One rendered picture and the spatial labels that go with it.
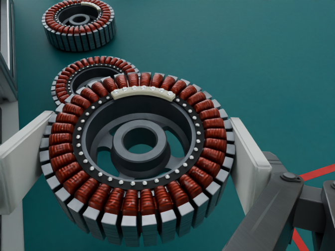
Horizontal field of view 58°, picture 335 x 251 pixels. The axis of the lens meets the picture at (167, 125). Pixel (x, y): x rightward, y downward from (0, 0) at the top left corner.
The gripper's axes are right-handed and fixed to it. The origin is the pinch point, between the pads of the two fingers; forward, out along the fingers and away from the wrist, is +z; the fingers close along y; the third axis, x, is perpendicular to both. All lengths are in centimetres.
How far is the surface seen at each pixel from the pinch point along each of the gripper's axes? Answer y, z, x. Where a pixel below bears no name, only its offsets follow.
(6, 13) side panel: -24.7, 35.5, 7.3
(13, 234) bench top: -12.5, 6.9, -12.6
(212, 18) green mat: 9.4, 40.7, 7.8
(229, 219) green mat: 8.3, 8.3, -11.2
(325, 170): 19.6, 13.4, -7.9
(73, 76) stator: -10.2, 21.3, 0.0
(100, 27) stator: -8.6, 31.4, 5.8
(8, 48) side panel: -21.0, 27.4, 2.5
